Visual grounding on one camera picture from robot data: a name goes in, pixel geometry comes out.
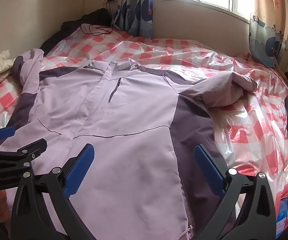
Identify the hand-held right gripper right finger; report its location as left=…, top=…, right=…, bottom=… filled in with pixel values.
left=193, top=144, right=277, bottom=240

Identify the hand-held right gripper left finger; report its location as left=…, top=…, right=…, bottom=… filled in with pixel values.
left=10, top=143, right=96, bottom=240

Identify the lilac and purple jacket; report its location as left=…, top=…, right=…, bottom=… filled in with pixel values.
left=0, top=49, right=258, bottom=240

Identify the smartphone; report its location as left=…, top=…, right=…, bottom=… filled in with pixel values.
left=275, top=197, right=288, bottom=233

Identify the black clothing pile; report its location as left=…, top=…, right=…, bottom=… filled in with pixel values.
left=40, top=8, right=113, bottom=55

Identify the black cable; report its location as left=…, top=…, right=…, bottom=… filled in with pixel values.
left=81, top=0, right=114, bottom=37

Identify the red checkered plastic bed cover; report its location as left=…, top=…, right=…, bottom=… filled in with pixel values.
left=0, top=26, right=288, bottom=240

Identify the blue cartoon curtain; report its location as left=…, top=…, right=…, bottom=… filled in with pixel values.
left=249, top=0, right=288, bottom=68
left=111, top=0, right=154, bottom=39

